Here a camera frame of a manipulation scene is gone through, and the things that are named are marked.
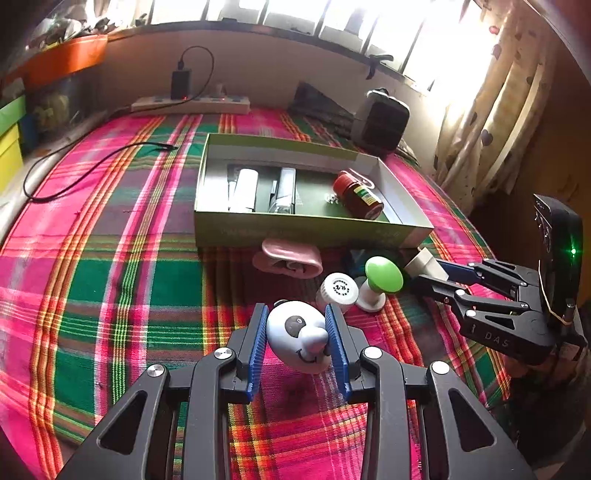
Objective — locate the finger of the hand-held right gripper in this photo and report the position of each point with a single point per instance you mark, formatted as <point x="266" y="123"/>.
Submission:
<point x="457" y="272"/>
<point x="443" y="290"/>

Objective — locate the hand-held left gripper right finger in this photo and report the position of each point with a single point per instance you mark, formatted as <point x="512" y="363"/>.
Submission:
<point x="334" y="346"/>

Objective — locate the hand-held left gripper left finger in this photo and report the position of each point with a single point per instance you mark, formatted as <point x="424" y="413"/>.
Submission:
<point x="258" y="350"/>

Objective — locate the white charger plug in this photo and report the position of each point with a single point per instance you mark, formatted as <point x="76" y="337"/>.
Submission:
<point x="422" y="265"/>

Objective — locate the white panda toy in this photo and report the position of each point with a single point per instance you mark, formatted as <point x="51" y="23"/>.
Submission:
<point x="291" y="341"/>

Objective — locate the small white round cap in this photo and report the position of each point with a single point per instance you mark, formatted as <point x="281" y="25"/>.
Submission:
<point x="337" y="290"/>

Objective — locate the green mushroom shaped toy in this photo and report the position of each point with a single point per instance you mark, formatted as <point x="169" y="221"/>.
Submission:
<point x="383" y="274"/>

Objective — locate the pink plastic case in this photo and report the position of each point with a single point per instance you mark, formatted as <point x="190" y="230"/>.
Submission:
<point x="286" y="251"/>

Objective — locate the green cardboard box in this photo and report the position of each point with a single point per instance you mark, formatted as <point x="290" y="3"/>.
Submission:
<point x="277" y="230"/>

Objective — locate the brown bottle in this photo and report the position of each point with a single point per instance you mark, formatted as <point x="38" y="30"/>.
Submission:
<point x="358" y="196"/>

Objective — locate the white tube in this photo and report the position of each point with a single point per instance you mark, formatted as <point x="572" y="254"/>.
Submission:
<point x="243" y="189"/>

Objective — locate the black bike light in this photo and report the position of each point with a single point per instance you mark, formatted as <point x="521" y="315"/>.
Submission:
<point x="284" y="189"/>

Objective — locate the grey striped cloth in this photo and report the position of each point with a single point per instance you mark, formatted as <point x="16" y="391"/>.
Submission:
<point x="408" y="150"/>

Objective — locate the cream heart print curtain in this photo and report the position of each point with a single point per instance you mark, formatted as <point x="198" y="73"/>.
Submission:
<point x="498" y="115"/>

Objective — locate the pink green plaid blanket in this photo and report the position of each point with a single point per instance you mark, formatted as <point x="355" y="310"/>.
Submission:
<point x="115" y="277"/>

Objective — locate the black grey speaker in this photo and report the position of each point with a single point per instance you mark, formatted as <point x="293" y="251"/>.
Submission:
<point x="381" y="122"/>

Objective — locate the black window latch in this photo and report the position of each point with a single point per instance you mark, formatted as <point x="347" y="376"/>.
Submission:
<point x="375" y="64"/>

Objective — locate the white power strip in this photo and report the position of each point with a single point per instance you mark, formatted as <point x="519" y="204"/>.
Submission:
<point x="194" y="105"/>

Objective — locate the white plug adapter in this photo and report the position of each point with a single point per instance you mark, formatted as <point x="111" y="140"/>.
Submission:
<point x="220" y="90"/>

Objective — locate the black power adapter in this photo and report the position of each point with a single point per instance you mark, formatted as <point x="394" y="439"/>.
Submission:
<point x="181" y="85"/>

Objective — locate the yellow box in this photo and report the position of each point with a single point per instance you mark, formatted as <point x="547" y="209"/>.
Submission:
<point x="9" y="157"/>

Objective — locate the blue box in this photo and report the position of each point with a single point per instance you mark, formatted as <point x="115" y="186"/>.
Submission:
<point x="28" y="134"/>

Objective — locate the orange box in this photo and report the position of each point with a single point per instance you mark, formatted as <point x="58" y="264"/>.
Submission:
<point x="69" y="57"/>

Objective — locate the pile of crumpled packaging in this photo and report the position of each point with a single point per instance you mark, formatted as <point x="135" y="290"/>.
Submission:
<point x="83" y="27"/>

